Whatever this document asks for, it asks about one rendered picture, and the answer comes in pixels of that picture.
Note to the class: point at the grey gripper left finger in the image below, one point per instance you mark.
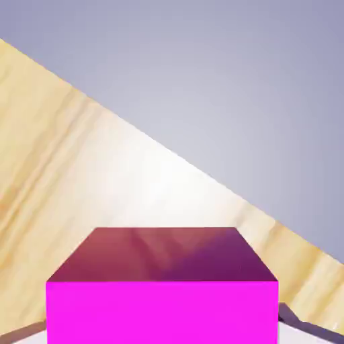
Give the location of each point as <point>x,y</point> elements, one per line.
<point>29,336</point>

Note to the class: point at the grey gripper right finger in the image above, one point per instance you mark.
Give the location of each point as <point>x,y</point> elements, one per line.
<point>295,330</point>

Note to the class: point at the small magenta cube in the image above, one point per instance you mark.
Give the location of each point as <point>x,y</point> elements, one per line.
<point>161,309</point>

